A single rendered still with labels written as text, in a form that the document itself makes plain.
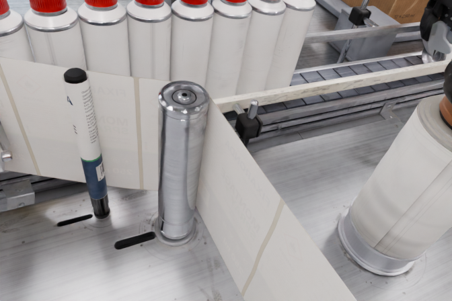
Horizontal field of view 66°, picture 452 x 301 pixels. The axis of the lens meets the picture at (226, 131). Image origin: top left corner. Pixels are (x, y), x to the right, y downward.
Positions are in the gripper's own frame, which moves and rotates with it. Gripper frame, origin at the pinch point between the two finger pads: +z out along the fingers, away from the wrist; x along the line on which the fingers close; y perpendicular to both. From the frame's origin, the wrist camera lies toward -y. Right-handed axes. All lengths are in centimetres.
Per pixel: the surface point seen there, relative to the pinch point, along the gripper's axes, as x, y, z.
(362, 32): -15.7, -2.5, -9.5
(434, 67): -3.6, 4.6, 0.0
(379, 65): -10.5, -2.2, 0.9
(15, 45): -63, 3, -34
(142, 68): -53, 2, -25
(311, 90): -30.7, 4.5, -9.6
